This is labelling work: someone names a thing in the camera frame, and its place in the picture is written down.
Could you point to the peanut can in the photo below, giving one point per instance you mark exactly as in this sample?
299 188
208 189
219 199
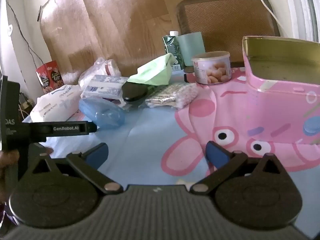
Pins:
210 70

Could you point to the pink tin box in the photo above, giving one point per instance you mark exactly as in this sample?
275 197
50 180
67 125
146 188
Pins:
275 100

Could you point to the dotted foil packet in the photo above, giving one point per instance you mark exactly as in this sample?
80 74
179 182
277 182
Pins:
160 97

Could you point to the white window frame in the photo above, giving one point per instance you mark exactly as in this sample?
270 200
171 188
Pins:
300 5

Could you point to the black tape strip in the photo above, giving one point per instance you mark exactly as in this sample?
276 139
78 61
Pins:
40 13

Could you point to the black oval case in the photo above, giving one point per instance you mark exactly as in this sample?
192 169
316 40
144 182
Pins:
133 92

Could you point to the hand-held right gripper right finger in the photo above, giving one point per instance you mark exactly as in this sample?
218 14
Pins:
216 155

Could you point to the red snack box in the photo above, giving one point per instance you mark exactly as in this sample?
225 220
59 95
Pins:
50 76

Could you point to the large white tissue pack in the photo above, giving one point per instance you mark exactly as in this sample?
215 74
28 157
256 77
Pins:
55 102

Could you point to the light green cloth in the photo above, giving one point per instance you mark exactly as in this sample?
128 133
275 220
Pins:
152 72

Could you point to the person's left hand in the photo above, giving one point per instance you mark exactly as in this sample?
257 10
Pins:
7 160

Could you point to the teal cup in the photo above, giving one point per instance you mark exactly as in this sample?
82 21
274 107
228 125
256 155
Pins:
191 45

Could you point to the plastic bag of paper cups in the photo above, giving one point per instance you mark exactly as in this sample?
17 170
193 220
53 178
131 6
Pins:
105 66

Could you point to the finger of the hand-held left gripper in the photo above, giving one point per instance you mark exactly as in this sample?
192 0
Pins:
67 128

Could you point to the blue plastic bag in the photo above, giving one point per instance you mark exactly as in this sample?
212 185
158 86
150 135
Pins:
105 113

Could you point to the green drink carton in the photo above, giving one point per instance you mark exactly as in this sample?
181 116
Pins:
172 46

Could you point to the printed cartoon tablecloth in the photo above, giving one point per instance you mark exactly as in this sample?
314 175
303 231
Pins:
150 135

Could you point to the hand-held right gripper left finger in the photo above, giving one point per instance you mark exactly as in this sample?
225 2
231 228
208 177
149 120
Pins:
96 155

